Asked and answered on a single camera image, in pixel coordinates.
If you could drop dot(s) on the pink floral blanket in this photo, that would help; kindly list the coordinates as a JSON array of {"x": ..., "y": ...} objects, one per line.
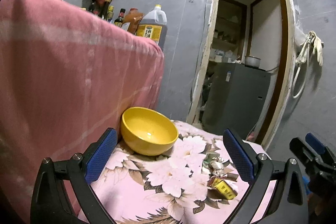
[{"x": 170, "y": 174}]

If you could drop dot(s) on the green white wrapper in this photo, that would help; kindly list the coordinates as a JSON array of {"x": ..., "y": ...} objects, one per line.
[{"x": 216, "y": 165}]

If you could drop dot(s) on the short dark glass bottle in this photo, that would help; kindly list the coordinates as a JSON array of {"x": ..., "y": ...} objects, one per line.
[{"x": 92, "y": 7}]

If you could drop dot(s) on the wooden door frame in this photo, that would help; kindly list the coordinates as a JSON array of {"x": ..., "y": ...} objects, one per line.
[{"x": 287, "y": 56}]

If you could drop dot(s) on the dark sauce bottle red cap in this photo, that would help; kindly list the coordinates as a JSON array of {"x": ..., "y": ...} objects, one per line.
[{"x": 120, "y": 18}]

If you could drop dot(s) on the yellow capped bottle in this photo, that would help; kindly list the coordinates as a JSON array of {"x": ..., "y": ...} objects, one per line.
[{"x": 110, "y": 12}]

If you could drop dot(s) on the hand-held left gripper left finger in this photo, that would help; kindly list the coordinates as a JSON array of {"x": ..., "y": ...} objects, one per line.
[{"x": 102, "y": 153}]

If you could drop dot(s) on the wooden shelf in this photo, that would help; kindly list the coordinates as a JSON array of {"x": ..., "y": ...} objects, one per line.
[{"x": 228, "y": 29}]

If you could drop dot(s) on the yellow bowl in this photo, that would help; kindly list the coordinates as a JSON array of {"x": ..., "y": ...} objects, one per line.
[{"x": 148, "y": 132}]

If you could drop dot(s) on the small metal pot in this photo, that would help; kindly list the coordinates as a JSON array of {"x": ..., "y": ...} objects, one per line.
[{"x": 252, "y": 61}]

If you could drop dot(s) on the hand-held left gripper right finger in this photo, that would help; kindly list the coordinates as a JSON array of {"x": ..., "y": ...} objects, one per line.
[{"x": 237, "y": 154}]

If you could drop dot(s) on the pink checked blanket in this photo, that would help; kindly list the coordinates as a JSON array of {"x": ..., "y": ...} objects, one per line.
[{"x": 65, "y": 69}]

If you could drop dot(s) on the large cooking oil jug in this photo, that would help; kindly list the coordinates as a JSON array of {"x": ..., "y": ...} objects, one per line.
[{"x": 153, "y": 26}]

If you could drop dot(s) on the cream rubber gloves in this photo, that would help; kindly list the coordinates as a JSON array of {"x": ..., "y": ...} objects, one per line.
[{"x": 316, "y": 45}]

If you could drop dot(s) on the orange pouch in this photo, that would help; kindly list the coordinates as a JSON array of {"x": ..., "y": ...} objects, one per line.
[{"x": 132, "y": 20}]

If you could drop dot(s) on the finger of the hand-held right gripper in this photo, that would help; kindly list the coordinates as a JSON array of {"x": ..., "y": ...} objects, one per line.
[
  {"x": 299, "y": 146},
  {"x": 315, "y": 142}
]

